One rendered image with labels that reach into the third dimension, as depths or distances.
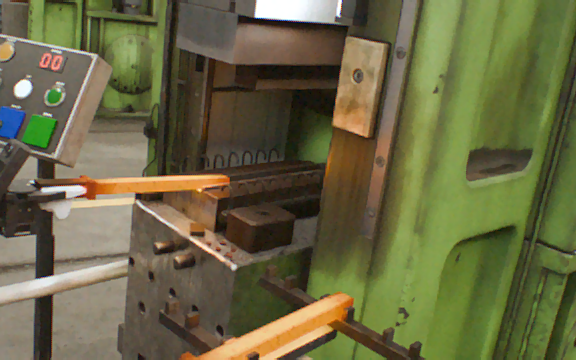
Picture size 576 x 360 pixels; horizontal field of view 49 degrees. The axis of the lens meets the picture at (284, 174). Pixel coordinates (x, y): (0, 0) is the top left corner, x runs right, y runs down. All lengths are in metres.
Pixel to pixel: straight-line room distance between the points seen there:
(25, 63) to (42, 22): 4.25
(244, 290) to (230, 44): 0.48
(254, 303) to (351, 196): 0.29
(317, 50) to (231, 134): 0.37
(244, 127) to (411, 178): 0.63
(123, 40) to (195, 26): 4.71
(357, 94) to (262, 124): 0.56
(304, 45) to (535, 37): 0.47
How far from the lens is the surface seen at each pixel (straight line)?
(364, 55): 1.18
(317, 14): 1.32
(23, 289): 1.71
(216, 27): 1.30
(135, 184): 1.28
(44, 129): 1.66
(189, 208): 1.42
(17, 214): 1.18
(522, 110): 1.45
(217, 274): 1.27
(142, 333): 1.57
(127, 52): 6.07
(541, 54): 1.44
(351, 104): 1.20
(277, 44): 1.33
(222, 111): 1.61
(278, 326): 0.92
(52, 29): 6.10
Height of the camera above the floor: 1.44
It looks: 17 degrees down
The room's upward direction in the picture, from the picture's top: 8 degrees clockwise
